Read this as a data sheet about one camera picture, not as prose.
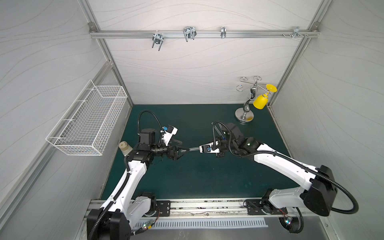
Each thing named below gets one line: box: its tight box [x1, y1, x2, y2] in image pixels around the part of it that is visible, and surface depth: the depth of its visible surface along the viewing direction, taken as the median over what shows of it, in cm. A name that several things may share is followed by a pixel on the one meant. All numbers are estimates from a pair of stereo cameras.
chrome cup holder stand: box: [235, 75, 270, 124], surface depth 100 cm
